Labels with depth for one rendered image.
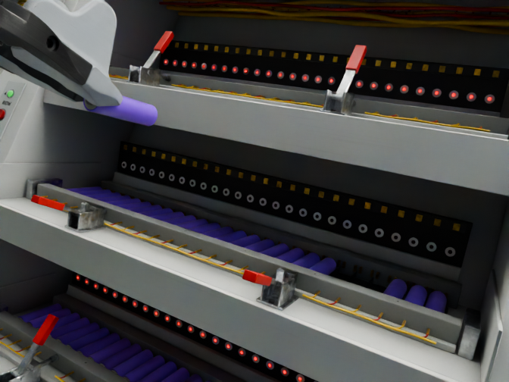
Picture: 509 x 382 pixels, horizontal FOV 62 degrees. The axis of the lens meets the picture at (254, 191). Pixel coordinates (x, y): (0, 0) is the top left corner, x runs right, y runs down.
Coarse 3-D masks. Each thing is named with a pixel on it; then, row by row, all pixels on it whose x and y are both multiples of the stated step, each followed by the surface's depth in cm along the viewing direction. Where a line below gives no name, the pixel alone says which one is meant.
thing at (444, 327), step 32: (64, 192) 59; (128, 224) 53; (160, 224) 51; (192, 256) 47; (224, 256) 47; (256, 256) 45; (320, 288) 42; (352, 288) 41; (416, 320) 38; (448, 320) 37
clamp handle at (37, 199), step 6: (36, 198) 46; (42, 198) 46; (42, 204) 46; (48, 204) 47; (54, 204) 47; (60, 204) 48; (84, 204) 52; (60, 210) 48; (66, 210) 49; (72, 210) 50; (78, 210) 52; (84, 210) 52
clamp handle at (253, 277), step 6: (246, 270) 34; (276, 270) 40; (246, 276) 34; (252, 276) 34; (258, 276) 34; (264, 276) 35; (276, 276) 40; (282, 276) 40; (252, 282) 34; (258, 282) 34; (264, 282) 35; (270, 282) 37; (276, 282) 38; (282, 282) 40
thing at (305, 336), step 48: (0, 192) 58; (48, 240) 52; (96, 240) 49; (336, 240) 55; (144, 288) 45; (192, 288) 42; (240, 288) 42; (240, 336) 40; (288, 336) 38; (336, 336) 36; (384, 336) 37; (480, 336) 40
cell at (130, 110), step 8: (88, 104) 31; (120, 104) 32; (128, 104) 33; (136, 104) 34; (144, 104) 35; (96, 112) 31; (104, 112) 32; (112, 112) 32; (120, 112) 33; (128, 112) 33; (136, 112) 34; (144, 112) 35; (152, 112) 36; (128, 120) 34; (136, 120) 35; (144, 120) 35; (152, 120) 36
